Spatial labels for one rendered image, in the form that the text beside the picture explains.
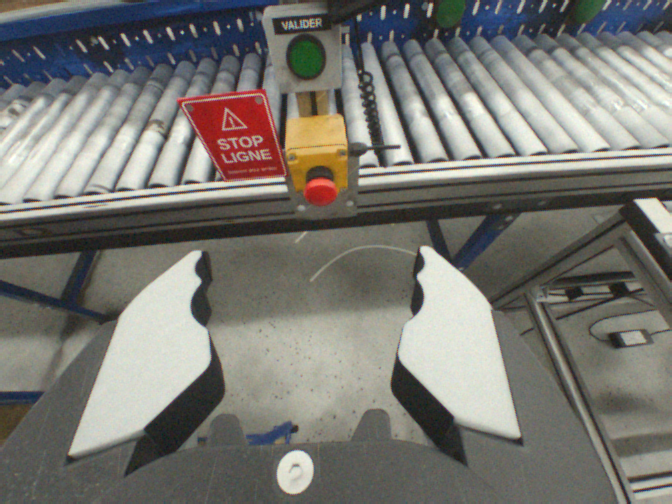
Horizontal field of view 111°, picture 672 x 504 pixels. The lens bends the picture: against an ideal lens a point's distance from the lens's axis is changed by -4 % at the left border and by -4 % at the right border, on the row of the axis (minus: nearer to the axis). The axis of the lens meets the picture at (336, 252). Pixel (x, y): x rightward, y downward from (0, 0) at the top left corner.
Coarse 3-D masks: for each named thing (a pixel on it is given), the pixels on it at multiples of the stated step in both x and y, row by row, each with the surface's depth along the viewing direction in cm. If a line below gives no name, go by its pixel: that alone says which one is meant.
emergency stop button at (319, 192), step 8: (312, 184) 27; (320, 184) 27; (328, 184) 28; (304, 192) 29; (312, 192) 28; (320, 192) 28; (328, 192) 28; (336, 192) 29; (312, 200) 29; (320, 200) 29; (328, 200) 29
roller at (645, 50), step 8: (624, 32) 67; (624, 40) 67; (632, 40) 65; (640, 40) 64; (632, 48) 65; (640, 48) 63; (648, 48) 62; (648, 56) 62; (656, 56) 61; (664, 56) 60; (656, 64) 60; (664, 64) 59
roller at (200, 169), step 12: (228, 60) 66; (228, 72) 63; (216, 84) 60; (228, 84) 61; (192, 156) 47; (204, 156) 48; (192, 168) 45; (204, 168) 46; (192, 180) 44; (204, 180) 45
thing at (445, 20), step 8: (448, 0) 60; (456, 0) 60; (440, 8) 61; (448, 8) 61; (456, 8) 61; (440, 16) 62; (448, 16) 62; (456, 16) 62; (440, 24) 64; (448, 24) 64
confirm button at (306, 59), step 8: (296, 48) 22; (304, 48) 22; (312, 48) 22; (296, 56) 22; (304, 56) 22; (312, 56) 22; (320, 56) 22; (296, 64) 23; (304, 64) 23; (312, 64) 23; (320, 64) 23; (296, 72) 23; (304, 72) 23; (312, 72) 23
